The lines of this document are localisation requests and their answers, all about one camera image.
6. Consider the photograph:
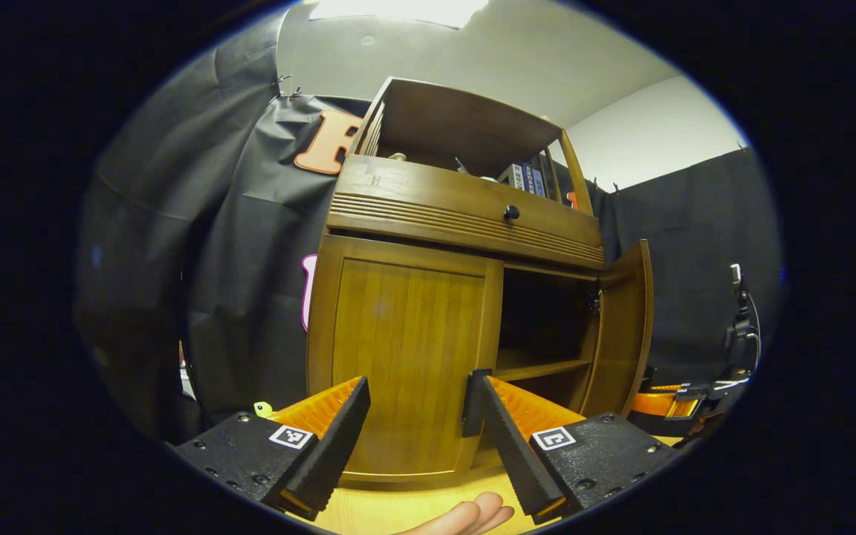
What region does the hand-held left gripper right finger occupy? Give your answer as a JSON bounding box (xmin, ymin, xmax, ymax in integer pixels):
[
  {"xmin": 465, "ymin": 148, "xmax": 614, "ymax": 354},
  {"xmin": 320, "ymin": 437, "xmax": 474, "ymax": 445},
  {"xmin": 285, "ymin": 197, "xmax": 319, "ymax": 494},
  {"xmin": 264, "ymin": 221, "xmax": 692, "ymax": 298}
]
[{"xmin": 480, "ymin": 375, "xmax": 679, "ymax": 526}]

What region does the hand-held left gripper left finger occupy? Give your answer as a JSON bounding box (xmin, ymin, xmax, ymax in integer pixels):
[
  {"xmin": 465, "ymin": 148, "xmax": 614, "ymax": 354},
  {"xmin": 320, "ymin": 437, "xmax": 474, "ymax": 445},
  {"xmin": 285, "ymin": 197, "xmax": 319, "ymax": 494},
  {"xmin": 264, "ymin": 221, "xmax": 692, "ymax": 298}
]
[{"xmin": 172, "ymin": 375, "xmax": 372, "ymax": 522}]

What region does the wooden shoe cabinet door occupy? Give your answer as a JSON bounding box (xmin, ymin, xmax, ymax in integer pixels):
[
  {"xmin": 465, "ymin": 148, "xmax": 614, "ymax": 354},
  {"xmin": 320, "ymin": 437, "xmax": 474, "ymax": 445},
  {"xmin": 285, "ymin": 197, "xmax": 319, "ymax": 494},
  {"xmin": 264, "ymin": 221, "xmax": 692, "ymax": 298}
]
[
  {"xmin": 308, "ymin": 234, "xmax": 505, "ymax": 478},
  {"xmin": 581, "ymin": 239, "xmax": 655, "ymax": 419}
]

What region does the wooden double-door shoe cabinet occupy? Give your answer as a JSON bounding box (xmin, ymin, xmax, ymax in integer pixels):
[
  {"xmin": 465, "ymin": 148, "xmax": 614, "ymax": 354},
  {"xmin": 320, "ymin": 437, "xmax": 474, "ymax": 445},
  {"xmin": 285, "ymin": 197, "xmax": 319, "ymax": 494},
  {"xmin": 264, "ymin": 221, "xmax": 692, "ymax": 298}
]
[{"xmin": 306, "ymin": 77, "xmax": 609, "ymax": 493}]

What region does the black backdrop cloth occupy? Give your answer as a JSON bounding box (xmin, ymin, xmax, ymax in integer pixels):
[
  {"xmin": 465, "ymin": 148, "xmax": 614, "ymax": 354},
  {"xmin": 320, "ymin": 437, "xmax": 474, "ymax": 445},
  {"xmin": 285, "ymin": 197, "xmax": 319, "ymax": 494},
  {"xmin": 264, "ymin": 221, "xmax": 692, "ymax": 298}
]
[{"xmin": 75, "ymin": 11, "xmax": 784, "ymax": 447}]

